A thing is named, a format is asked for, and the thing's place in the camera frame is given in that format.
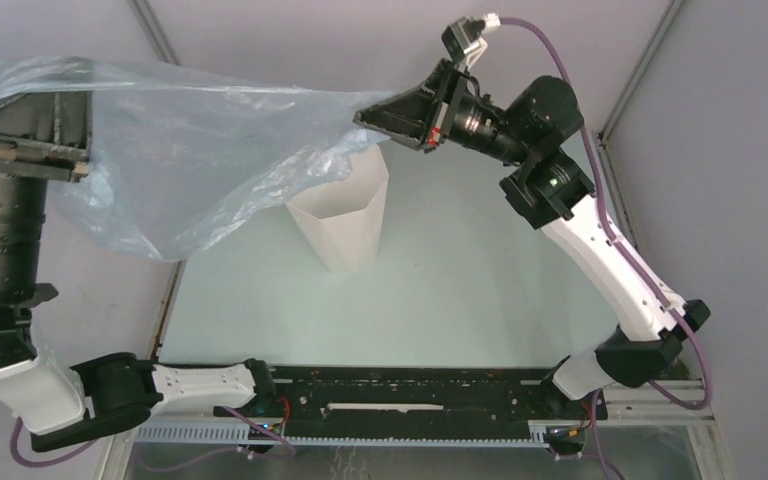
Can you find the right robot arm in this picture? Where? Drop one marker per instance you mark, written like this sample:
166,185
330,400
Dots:
557,198

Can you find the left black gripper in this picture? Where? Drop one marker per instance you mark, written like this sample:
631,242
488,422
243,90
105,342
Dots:
59,127

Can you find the white slotted cable duct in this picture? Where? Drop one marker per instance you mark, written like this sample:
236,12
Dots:
237,434

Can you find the small lit circuit board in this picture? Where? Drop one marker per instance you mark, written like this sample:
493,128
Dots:
263,434

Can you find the blue plastic trash bag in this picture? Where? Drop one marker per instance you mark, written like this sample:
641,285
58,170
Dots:
180,158

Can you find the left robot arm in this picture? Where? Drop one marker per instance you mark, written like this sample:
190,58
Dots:
62,406

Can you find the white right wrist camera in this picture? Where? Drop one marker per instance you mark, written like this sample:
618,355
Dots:
464,39

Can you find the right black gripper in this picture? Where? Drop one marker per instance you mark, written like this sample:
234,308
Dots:
416,116

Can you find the white translucent trash bin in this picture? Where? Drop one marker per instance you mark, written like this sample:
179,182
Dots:
342,220

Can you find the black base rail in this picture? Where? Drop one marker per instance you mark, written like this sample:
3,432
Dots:
414,403

